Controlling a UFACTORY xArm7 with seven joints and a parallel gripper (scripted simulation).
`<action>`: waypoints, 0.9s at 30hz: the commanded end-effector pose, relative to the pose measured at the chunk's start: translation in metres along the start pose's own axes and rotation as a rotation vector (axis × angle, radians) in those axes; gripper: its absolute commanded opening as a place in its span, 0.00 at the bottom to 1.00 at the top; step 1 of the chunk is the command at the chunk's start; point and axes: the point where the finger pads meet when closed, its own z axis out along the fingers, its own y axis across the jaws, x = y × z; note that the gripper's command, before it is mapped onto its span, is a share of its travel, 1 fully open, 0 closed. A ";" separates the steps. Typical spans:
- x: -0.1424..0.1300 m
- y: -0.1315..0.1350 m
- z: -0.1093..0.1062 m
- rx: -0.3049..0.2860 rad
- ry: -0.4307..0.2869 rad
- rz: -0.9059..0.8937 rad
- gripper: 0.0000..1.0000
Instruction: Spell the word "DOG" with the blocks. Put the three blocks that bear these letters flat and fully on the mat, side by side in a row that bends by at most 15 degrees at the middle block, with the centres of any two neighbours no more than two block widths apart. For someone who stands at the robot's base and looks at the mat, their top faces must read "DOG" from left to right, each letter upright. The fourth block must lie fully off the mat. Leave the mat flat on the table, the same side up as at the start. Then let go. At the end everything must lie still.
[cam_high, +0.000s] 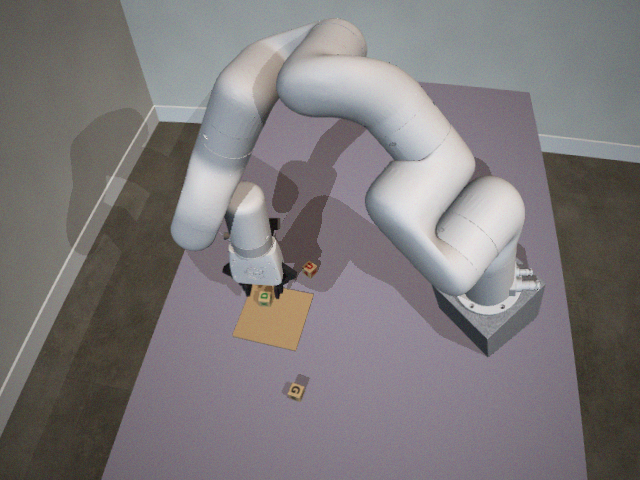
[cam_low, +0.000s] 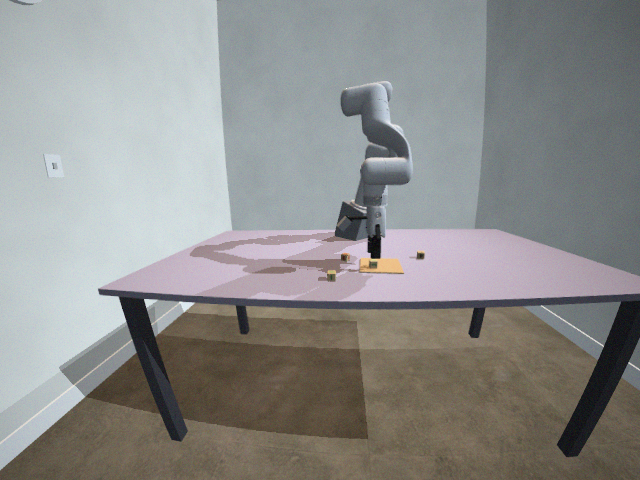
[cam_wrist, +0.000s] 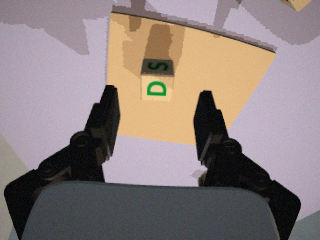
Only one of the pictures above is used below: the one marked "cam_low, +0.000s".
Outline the tan flat mat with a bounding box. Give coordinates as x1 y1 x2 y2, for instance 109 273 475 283
360 258 404 274

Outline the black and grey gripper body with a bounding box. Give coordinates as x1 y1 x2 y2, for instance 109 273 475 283
363 204 387 238

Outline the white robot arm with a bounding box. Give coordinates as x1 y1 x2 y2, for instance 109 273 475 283
340 81 413 210

